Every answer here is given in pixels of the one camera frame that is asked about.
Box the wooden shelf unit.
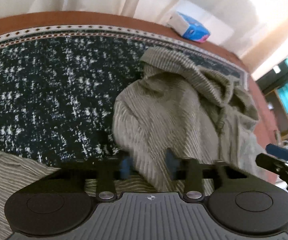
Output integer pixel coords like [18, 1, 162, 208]
[256, 57, 288, 138]

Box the blue tissue pack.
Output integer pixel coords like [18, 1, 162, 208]
[167, 12, 211, 43]

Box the dark patterned rug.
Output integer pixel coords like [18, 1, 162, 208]
[0, 25, 247, 167]

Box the grey striped shirt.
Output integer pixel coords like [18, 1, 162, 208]
[0, 47, 275, 239]

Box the white curtain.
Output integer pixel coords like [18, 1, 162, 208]
[0, 0, 288, 56]

